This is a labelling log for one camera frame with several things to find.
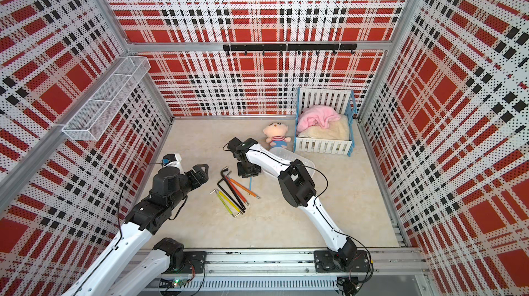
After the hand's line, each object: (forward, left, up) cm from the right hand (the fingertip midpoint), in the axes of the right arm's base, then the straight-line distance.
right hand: (252, 173), depth 95 cm
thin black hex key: (-5, +15, -1) cm, 16 cm away
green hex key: (-19, +6, -1) cm, 20 cm away
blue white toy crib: (+36, -47, +11) cm, 61 cm away
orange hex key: (-7, +2, -2) cm, 8 cm away
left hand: (-7, +16, +17) cm, 24 cm away
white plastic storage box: (+10, -18, 0) cm, 21 cm away
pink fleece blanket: (+24, -30, +15) cm, 41 cm away
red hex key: (-1, +12, -1) cm, 12 cm away
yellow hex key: (-12, +11, -2) cm, 16 cm away
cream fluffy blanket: (+22, -44, +6) cm, 49 cm away
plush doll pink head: (+21, -12, +5) cm, 25 cm away
